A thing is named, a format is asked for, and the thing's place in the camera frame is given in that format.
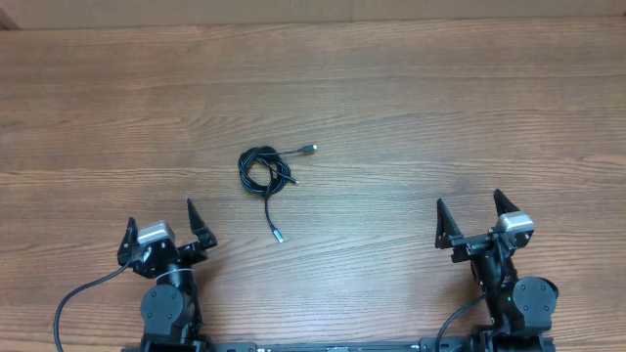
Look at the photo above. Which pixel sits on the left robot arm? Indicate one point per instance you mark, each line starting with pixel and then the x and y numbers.
pixel 171 309

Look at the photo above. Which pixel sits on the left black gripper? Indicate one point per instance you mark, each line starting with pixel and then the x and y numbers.
pixel 196 251

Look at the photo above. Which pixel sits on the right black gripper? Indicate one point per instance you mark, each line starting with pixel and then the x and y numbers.
pixel 448 236

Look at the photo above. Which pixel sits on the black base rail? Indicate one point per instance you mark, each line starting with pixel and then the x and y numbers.
pixel 425 344

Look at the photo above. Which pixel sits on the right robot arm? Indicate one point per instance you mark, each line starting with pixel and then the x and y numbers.
pixel 520 309

